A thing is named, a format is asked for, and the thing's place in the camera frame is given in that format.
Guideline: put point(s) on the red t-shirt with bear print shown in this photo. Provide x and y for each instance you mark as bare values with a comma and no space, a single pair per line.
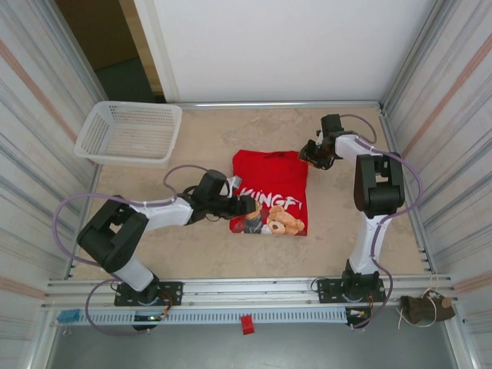
269,177

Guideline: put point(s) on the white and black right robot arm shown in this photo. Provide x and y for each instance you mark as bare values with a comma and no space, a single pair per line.
369,238

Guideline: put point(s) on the white perforated plastic basket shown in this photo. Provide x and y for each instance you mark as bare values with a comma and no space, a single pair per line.
127,130

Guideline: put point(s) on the translucent corrugated side panel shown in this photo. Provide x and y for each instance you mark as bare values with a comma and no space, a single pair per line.
30,153
461,134

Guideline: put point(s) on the small red block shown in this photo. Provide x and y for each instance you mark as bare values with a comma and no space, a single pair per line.
247,324

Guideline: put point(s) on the small black controller board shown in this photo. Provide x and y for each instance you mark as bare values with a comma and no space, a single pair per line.
148,321
357,316

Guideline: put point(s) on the small blue block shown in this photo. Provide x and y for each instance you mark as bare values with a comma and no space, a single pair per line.
69,316

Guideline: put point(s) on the metal binder clip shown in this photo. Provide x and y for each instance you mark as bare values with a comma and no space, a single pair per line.
68,328

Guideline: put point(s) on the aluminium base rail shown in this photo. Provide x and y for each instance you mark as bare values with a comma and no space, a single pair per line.
250,292

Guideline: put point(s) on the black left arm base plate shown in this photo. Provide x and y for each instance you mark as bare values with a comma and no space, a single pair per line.
173,294

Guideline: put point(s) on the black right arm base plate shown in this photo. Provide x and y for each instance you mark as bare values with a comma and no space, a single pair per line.
330,292

